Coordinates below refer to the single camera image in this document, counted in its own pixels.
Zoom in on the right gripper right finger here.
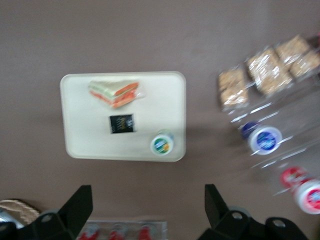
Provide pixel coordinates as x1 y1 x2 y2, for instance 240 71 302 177
197 184 253 240

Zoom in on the red cola bottle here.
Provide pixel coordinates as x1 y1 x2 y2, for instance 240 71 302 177
138 223 156 240
108 223 126 240
77 223 101 240

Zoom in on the beige plastic tray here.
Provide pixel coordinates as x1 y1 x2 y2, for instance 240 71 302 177
59 71 187 163

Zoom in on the red gum bottle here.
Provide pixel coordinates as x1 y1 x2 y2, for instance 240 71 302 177
279 166 320 215

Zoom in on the clear acrylic stepped display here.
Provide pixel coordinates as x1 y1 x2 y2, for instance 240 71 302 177
224 99 320 201

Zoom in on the green gum bottle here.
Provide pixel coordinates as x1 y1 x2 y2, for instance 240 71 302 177
149 129 175 155

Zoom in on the clear granola bar packet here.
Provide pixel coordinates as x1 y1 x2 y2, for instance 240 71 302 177
246 47 293 97
217 66 250 112
274 34 320 79

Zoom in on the purple gum bottle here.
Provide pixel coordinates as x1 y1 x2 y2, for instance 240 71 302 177
240 121 283 156

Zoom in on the small black box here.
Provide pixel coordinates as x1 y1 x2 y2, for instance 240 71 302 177
108 113 135 135

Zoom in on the wrapped triangle sandwich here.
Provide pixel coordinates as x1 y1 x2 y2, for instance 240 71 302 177
87 78 147 110

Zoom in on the clear acrylic bottle rack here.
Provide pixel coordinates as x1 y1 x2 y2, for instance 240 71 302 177
84 219 168 240

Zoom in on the oval wicker basket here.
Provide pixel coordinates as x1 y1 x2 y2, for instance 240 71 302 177
0 198 41 230

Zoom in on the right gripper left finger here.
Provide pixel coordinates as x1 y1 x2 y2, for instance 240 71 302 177
27 184 94 240

